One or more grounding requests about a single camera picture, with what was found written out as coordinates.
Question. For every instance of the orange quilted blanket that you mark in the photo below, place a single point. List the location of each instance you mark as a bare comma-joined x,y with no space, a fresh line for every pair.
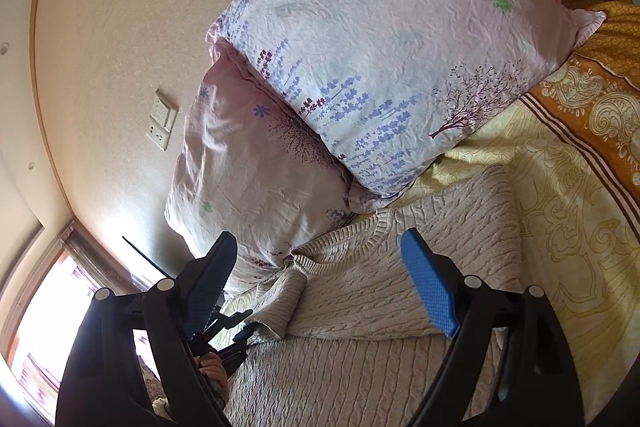
610,27

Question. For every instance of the thin black rod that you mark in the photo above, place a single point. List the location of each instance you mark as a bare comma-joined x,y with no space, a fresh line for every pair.
145,257

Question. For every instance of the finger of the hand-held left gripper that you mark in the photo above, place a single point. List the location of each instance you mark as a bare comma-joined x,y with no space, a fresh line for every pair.
230,322
240,344

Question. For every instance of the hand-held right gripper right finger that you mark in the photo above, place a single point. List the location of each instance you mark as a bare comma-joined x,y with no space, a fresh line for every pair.
430,289

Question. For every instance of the person's left hand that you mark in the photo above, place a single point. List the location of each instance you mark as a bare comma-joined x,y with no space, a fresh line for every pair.
216,377

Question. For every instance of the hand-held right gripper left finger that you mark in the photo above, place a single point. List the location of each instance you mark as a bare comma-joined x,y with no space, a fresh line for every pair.
202,302

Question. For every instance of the pink floral print pillow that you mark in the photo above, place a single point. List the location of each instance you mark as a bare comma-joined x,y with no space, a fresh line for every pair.
390,57
245,167

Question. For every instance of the brown window curtain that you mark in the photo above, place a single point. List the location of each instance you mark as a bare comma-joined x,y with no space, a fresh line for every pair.
95,259

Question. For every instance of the yellow patterned bed sheet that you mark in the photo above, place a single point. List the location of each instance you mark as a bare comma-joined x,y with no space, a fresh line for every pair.
565,207

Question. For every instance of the white wall outlet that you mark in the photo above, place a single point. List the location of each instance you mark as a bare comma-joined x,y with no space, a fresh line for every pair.
159,137

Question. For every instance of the bright window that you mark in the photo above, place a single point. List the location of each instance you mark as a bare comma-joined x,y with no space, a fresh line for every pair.
45,337

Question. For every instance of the white wall switch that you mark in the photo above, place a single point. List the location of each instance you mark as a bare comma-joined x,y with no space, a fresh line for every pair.
164,109

